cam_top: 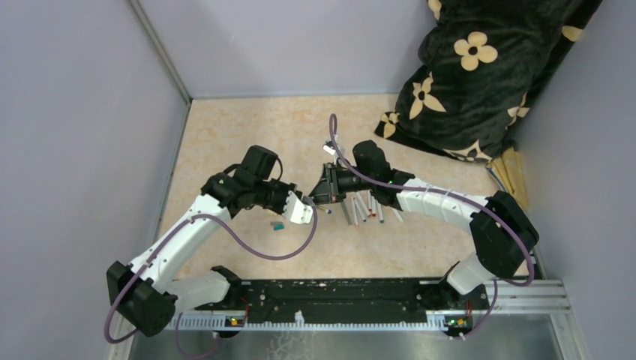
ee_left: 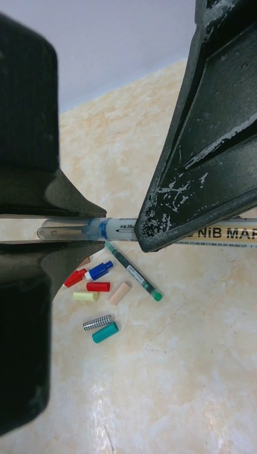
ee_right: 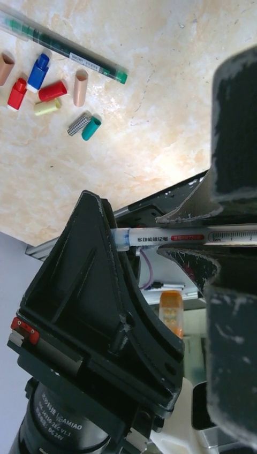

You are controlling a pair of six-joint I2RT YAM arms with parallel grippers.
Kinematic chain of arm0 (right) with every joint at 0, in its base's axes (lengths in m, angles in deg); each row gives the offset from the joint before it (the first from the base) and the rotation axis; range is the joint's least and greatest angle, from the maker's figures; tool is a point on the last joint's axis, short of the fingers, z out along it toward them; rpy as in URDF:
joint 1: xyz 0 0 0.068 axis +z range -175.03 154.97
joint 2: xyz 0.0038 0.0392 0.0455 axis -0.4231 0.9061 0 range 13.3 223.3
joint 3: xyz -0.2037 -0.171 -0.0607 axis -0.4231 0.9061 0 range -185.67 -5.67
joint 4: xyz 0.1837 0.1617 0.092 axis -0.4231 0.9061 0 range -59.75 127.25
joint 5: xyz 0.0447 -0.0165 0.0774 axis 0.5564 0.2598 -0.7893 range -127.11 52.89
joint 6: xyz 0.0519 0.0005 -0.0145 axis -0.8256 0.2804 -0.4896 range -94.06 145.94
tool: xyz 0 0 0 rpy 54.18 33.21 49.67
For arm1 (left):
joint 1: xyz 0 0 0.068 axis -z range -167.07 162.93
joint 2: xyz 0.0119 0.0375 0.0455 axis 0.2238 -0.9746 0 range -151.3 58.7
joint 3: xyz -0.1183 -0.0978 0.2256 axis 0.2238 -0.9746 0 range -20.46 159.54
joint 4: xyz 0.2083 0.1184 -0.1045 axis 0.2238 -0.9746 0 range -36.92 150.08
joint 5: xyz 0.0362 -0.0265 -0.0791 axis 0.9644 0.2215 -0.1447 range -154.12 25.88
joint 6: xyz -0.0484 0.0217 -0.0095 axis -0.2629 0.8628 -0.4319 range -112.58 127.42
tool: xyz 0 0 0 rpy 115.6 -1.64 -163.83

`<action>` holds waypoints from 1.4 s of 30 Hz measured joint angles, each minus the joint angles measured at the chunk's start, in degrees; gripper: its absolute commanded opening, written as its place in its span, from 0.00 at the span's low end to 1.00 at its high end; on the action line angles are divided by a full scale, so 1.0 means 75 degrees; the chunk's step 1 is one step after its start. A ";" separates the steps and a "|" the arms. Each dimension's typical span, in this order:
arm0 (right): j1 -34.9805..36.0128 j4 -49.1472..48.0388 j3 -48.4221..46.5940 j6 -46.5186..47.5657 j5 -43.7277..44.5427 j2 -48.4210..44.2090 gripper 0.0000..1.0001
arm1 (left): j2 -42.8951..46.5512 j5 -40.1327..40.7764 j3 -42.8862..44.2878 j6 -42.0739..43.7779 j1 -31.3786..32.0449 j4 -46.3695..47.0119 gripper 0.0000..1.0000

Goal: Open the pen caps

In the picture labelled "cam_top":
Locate black floral blanket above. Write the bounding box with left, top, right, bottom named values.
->
left=374, top=1, right=600, bottom=163

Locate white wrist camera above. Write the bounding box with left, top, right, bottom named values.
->
left=282, top=191, right=314, bottom=224
left=322, top=140, right=345, bottom=156

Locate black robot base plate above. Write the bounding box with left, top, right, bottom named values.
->
left=198, top=277, right=490, bottom=325

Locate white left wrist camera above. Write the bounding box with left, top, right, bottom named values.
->
left=282, top=191, right=314, bottom=224

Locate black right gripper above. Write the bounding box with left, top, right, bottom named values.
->
left=307, top=163, right=375, bottom=206

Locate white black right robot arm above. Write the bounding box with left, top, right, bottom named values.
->
left=310, top=140, right=539, bottom=309

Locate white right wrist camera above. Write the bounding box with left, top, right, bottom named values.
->
left=322, top=140, right=345, bottom=156

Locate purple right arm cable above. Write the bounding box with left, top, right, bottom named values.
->
left=328, top=113, right=536, bottom=341

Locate clear blue long-nib marker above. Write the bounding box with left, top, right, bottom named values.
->
left=314, top=205, right=332, bottom=215

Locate red white marker pen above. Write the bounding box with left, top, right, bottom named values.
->
left=351, top=197, right=361, bottom=228

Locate yellow cloth bag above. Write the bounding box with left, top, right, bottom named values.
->
left=486, top=147, right=529, bottom=211

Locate aluminium frame rail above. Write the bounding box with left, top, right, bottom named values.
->
left=163, top=280, right=570, bottom=336

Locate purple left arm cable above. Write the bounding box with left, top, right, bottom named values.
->
left=103, top=203, right=319, bottom=360

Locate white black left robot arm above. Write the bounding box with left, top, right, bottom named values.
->
left=103, top=145, right=317, bottom=344

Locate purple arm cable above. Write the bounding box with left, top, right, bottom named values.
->
left=103, top=203, right=319, bottom=360
left=328, top=113, right=536, bottom=341

